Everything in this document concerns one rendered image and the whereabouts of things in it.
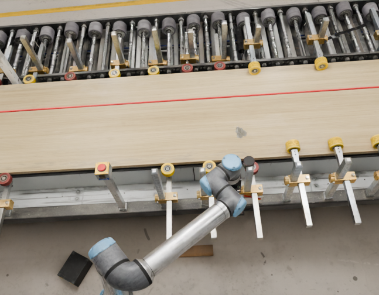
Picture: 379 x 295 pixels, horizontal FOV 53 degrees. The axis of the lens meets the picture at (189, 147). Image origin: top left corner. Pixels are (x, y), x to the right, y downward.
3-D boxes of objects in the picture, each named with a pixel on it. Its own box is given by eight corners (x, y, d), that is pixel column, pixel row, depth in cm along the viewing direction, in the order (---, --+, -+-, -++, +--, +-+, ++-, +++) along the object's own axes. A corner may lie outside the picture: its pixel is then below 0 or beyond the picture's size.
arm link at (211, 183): (213, 194, 169) (234, 178, 172) (196, 177, 174) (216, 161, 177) (213, 203, 177) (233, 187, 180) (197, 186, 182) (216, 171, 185)
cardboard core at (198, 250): (213, 253, 282) (173, 256, 283) (213, 256, 289) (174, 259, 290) (212, 243, 286) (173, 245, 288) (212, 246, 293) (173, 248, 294)
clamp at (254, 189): (262, 195, 224) (263, 192, 220) (239, 196, 225) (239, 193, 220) (260, 187, 227) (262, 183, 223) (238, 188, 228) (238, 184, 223)
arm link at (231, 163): (216, 160, 177) (232, 147, 179) (216, 172, 187) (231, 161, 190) (230, 174, 172) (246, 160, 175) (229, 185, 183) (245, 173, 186)
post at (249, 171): (248, 206, 240) (253, 171, 199) (242, 207, 240) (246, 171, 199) (247, 201, 242) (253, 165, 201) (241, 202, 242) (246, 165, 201)
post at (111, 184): (126, 210, 238) (109, 177, 199) (119, 211, 238) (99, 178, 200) (127, 203, 240) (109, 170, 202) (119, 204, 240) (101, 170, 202)
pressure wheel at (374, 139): (369, 147, 224) (379, 150, 227) (381, 140, 218) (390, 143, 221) (366, 138, 227) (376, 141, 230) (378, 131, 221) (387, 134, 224)
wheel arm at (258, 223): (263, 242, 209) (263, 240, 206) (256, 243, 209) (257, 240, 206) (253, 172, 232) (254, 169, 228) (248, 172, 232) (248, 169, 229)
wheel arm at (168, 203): (173, 243, 216) (171, 240, 213) (167, 243, 217) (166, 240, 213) (172, 174, 239) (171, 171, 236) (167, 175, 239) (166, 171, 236)
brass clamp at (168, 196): (178, 203, 229) (177, 200, 225) (155, 205, 229) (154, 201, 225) (177, 194, 232) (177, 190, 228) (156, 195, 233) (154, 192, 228)
